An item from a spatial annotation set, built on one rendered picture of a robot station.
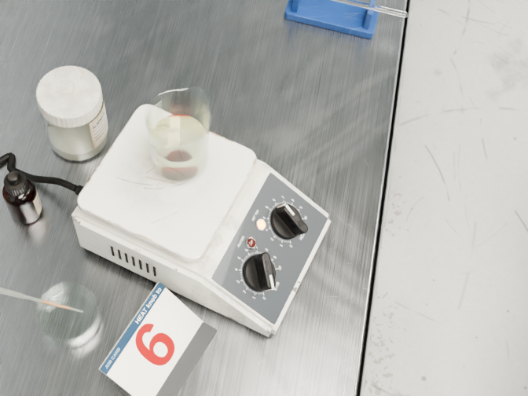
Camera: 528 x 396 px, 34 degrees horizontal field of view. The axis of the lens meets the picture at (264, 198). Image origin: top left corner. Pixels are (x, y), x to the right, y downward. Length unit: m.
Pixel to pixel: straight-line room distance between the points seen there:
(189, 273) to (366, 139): 0.26
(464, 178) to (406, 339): 0.18
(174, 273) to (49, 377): 0.14
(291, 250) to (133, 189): 0.15
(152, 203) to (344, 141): 0.24
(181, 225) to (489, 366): 0.30
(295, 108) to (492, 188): 0.21
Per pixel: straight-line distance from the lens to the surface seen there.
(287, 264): 0.76
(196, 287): 0.74
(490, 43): 0.99
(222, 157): 0.75
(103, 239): 0.75
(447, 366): 0.80
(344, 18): 0.96
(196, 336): 0.77
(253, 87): 0.90
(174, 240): 0.71
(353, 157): 0.87
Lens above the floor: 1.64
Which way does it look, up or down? 62 degrees down
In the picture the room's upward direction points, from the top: 9 degrees clockwise
